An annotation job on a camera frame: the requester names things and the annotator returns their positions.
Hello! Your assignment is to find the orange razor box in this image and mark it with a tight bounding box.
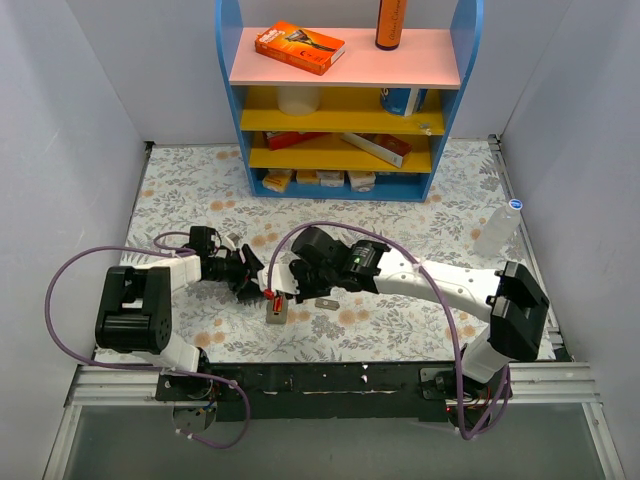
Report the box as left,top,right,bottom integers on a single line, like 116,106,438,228
254,21,346,76

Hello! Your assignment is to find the red yellow battery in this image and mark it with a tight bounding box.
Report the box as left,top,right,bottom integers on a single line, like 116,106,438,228
273,296,284,311

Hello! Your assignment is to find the grey battery cover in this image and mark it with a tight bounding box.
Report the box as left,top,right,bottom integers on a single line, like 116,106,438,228
315,298,340,311

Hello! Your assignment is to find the purple cable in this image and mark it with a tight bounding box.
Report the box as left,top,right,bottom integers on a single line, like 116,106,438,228
43,230,252,449
267,221,513,441

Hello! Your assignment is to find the red box left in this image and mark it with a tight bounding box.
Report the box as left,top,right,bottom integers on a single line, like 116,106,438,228
263,131,328,151

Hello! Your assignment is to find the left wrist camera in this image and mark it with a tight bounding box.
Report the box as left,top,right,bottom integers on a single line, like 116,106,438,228
221,233,241,251

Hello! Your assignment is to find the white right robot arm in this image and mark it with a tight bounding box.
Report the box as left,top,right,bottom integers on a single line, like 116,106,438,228
290,227,549,398

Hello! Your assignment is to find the red white long box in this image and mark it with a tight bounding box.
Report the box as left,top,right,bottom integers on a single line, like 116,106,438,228
341,132,413,168

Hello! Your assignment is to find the orange bottle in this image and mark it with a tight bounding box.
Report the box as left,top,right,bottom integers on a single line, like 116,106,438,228
375,0,407,51

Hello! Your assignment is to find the floral tablecloth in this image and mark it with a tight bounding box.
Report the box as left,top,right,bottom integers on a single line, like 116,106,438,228
123,140,528,362

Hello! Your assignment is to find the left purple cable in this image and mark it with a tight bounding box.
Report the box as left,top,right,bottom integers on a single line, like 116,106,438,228
43,230,252,449

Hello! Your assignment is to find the yellow soap box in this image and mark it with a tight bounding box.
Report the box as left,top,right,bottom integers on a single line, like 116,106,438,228
262,169,294,193

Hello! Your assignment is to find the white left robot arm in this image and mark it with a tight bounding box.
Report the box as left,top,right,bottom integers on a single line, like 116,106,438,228
95,226,264,400

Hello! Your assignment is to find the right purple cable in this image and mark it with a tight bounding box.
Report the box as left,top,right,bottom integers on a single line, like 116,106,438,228
267,221,513,441

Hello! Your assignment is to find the grey remote control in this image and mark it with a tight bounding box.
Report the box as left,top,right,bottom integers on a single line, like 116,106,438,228
266,295,288,325

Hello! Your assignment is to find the blue white can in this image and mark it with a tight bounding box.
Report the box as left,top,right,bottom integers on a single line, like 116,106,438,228
380,88,428,117

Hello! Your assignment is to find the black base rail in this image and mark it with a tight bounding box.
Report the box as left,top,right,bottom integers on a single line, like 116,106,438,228
154,357,511,431

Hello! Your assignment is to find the white cup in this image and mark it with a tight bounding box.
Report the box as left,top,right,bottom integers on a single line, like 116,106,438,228
276,86,322,116

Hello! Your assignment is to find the white soap box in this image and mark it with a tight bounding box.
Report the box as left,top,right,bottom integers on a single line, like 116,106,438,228
347,171,376,193

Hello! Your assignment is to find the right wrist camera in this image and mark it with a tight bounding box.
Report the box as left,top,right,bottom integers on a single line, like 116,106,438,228
257,263,299,300

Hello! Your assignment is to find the clear plastic water bottle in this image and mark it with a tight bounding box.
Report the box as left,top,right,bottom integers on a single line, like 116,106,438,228
474,199,523,257

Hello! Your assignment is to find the blue shelf unit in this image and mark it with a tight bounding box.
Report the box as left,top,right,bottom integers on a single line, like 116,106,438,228
215,1,485,202

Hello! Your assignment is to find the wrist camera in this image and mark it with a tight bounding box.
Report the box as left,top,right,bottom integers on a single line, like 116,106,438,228
257,263,299,300
221,233,241,251

